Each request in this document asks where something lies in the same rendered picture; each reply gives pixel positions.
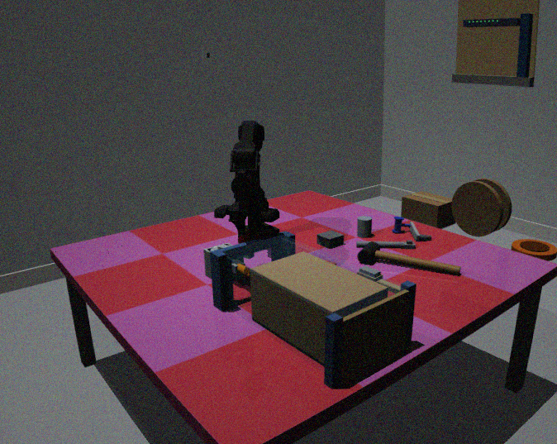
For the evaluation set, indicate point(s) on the grey cylinder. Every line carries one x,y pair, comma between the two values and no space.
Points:
364,227

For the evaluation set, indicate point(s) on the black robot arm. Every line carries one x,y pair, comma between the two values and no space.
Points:
246,159

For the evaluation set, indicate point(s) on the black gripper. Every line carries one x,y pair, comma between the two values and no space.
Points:
266,215

